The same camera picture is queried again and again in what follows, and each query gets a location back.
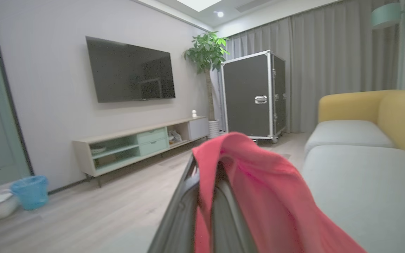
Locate white plant pot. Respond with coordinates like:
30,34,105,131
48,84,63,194
208,119,221,138

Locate black wall-mounted television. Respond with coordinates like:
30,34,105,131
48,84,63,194
85,36,176,103

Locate blue plastic waste bin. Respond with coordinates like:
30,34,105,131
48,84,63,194
10,175,49,211

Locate green potted tree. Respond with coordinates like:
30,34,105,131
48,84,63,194
183,31,230,122

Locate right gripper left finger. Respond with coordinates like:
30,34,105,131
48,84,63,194
147,154,201,253

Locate black flight case metal edges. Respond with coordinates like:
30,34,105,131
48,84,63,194
220,50,287,143

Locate yellow sofa backrest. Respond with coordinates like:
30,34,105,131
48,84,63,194
318,90,405,166

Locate wooden TV cabinet green drawers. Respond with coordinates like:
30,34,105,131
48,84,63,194
72,116,209,188

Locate grey curtains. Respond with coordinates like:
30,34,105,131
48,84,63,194
211,0,405,134

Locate small grey sofa seat cushion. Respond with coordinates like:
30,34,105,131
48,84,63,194
304,120,397,155

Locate floor lamp teal shade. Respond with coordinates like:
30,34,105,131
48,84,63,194
371,0,405,90

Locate large grey sofa seat cushion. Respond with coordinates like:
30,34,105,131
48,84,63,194
301,145,405,253

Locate red Bulls basketball shorts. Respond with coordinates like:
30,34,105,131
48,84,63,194
191,132,366,253

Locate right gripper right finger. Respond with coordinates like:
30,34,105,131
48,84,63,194
211,170,258,253

